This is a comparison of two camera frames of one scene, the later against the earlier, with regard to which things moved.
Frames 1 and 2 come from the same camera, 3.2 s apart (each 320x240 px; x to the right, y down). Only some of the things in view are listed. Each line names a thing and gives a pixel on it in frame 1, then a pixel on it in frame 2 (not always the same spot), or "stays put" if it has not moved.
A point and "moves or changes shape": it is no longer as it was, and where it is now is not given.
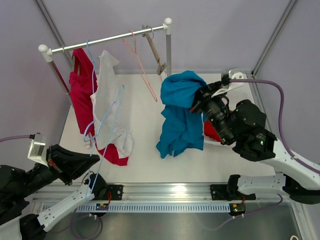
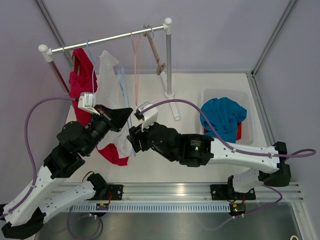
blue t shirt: (183, 129) -> (224, 115)
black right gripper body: (199, 105) -> (145, 142)
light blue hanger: (122, 92) -> (122, 80)
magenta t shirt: (83, 79) stays put
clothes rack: (46, 53) stays put
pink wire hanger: (135, 57) moves or changes shape
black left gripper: (70, 164) -> (117, 117)
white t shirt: (110, 128) stays put
